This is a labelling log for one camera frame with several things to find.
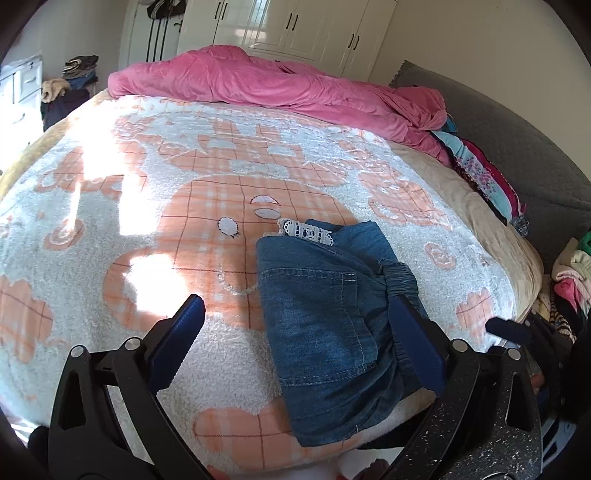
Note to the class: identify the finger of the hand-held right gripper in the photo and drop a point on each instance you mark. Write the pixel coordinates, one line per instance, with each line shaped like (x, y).
(508, 330)

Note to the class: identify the beige garment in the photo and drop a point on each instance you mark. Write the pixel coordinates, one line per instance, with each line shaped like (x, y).
(53, 90)

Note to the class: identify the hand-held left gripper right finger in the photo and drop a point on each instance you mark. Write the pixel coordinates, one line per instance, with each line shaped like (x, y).
(418, 346)

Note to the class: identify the orange and white printed blanket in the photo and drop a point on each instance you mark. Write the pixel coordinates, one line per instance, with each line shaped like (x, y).
(138, 207)

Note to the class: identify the pile of mixed clothes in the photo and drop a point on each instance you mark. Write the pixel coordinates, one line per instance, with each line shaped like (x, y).
(570, 286)

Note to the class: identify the beige bed sheet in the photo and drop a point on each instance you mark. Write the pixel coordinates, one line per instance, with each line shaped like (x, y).
(485, 221)

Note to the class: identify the black hanging bag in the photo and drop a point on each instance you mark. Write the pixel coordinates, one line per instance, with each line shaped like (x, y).
(164, 9)

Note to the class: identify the clothes pile on left chair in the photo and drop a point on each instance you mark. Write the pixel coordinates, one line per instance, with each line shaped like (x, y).
(62, 110)

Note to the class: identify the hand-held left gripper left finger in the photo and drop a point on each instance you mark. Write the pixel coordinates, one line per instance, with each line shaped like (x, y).
(184, 341)

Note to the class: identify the blue denim pants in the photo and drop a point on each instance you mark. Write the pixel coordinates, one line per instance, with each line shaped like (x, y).
(323, 323)

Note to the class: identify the pink duvet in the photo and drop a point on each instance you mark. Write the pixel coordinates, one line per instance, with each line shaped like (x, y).
(277, 83)

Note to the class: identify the white drawer cabinet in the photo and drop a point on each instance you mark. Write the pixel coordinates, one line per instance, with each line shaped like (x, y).
(21, 92)

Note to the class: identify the white wardrobe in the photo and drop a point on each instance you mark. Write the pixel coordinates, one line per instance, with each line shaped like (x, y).
(300, 32)

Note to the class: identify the stack of colourful floral clothes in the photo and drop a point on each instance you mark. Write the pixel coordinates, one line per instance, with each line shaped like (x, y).
(480, 180)

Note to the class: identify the grey quilted headboard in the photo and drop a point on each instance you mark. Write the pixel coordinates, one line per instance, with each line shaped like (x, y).
(531, 152)

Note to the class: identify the stack of dark folded clothes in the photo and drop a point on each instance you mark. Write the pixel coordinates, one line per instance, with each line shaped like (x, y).
(82, 71)

